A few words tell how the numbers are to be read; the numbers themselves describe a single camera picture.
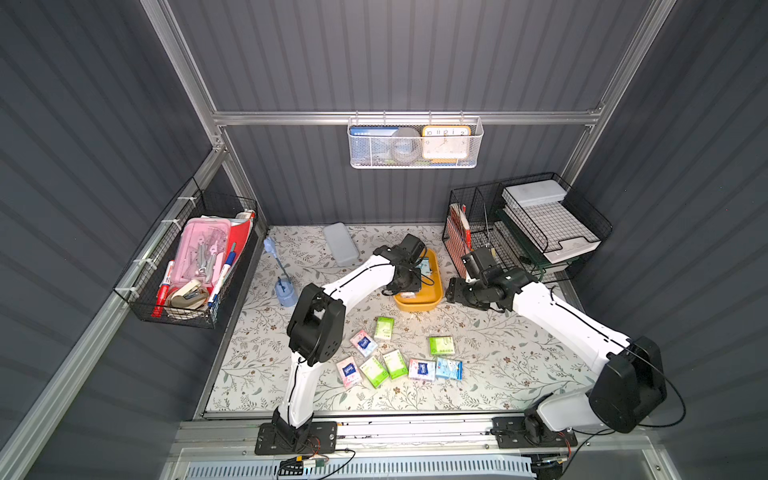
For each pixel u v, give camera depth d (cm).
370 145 92
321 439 74
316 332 53
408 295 91
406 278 79
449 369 82
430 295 100
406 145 91
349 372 82
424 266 102
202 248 72
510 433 73
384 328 90
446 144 88
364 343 87
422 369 82
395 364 83
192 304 65
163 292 65
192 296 64
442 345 87
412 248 75
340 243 116
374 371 83
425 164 89
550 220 94
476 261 65
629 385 41
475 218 111
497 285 59
